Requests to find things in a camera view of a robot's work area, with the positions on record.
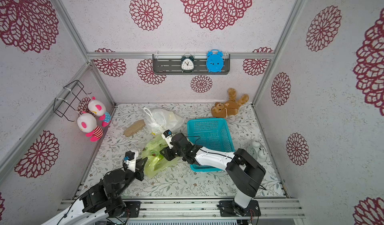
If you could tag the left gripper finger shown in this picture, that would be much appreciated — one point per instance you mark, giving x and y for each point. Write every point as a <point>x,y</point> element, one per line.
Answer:
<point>139,175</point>
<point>140,164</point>

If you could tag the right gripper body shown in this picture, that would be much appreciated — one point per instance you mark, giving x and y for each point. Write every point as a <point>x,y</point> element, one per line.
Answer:
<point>168,152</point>

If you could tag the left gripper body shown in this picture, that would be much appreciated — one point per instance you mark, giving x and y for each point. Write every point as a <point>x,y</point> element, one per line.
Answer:
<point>130,177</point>

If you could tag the yellow-green plastic bag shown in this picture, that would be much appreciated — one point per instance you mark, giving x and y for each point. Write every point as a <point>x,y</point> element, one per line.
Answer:
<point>156,162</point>

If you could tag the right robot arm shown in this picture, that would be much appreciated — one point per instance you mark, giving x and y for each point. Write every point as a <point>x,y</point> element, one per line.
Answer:
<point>246,173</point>

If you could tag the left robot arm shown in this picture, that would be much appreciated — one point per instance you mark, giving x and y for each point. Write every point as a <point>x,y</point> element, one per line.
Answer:
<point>104,200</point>

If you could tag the white plastic bag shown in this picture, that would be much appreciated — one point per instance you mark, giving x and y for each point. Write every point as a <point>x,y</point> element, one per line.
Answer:
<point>157,121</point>

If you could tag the teal plastic basket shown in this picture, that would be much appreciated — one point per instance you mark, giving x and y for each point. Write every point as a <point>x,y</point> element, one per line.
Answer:
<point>212,133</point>

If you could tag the wooden block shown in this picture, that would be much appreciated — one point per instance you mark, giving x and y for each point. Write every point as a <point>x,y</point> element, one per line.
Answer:
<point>134,128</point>

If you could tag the brown teddy bear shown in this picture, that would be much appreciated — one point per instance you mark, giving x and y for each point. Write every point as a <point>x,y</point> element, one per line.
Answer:
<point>230,107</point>

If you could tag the white pink plush lower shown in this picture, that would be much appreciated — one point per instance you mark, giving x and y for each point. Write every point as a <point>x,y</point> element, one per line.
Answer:
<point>88,124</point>

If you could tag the white pink plush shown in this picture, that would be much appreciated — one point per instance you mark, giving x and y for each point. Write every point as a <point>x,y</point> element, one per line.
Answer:
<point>88,124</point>
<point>99,110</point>

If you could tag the white pink plush upper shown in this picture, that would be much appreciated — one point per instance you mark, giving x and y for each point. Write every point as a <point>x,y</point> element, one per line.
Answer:
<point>99,110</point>

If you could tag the white alarm clock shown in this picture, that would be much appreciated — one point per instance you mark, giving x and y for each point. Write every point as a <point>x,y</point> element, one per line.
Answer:
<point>257,151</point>

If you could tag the dark green alarm clock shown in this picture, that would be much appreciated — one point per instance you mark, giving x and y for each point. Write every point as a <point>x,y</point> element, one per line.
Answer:
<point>187,64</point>

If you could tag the blue alarm clock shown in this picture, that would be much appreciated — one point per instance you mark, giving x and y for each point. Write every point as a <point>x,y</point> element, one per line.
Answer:
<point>215,61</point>

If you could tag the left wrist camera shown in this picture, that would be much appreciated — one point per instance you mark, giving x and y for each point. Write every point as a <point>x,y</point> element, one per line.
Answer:
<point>129,161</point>

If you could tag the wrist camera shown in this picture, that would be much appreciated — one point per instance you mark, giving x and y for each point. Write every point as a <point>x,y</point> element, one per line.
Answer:
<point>129,161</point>
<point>167,136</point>

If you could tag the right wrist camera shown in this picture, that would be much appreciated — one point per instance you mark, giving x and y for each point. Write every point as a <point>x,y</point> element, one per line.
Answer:
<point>167,136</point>

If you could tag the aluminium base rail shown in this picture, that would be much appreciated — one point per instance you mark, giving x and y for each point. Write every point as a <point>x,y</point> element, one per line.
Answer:
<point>209,209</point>

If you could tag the grey wall shelf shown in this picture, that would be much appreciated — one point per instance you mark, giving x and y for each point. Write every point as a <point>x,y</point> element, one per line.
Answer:
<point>172,64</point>

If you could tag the black wire rack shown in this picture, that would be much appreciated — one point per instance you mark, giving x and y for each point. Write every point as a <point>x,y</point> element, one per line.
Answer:
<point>62,105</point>

